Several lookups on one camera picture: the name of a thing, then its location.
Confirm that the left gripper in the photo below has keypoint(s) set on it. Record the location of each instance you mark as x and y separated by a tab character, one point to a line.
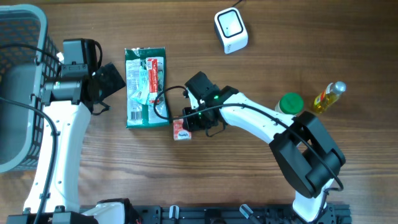
111	78

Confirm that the green sponge pack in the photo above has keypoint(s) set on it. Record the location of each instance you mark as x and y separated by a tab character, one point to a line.
145	79

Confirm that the sponge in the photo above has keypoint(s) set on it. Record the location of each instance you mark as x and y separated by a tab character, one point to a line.
180	133

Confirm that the green lid jar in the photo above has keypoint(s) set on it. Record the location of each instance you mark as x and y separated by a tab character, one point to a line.
290	103

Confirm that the yellow dish soap bottle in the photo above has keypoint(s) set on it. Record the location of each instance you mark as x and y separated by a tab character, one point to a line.
328	96

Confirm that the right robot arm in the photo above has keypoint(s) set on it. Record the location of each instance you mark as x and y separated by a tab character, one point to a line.
307	155

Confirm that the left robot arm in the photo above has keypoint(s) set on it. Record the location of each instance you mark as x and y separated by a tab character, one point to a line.
68	99

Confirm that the white barcode scanner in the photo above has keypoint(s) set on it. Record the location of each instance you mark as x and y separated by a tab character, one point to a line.
230	30

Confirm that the grey plastic mesh basket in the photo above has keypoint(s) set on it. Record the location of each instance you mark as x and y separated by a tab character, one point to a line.
28	58

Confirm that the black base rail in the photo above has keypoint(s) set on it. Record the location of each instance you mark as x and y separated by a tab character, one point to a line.
120	210

